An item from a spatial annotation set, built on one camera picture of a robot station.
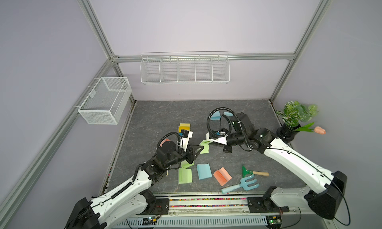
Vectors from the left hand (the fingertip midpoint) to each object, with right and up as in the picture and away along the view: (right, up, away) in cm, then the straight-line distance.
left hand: (202, 147), depth 71 cm
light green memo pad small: (+2, +3, -3) cm, 4 cm away
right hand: (+4, +4, 0) cm, 6 cm away
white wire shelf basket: (-10, +48, +28) cm, 56 cm away
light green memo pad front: (-9, -19, +12) cm, 24 cm away
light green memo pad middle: (-9, -13, +16) cm, 22 cm away
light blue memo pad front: (+2, -17, +14) cm, 22 cm away
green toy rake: (+25, -18, +13) cm, 34 cm away
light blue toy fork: (+23, -22, +8) cm, 33 cm away
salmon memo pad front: (+11, -17, +8) cm, 22 cm away
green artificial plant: (+50, +17, +7) cm, 53 cm away
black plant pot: (+51, +4, +17) cm, 54 cm away
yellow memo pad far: (-11, +7, +34) cm, 37 cm away
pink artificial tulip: (+56, +9, 0) cm, 57 cm away
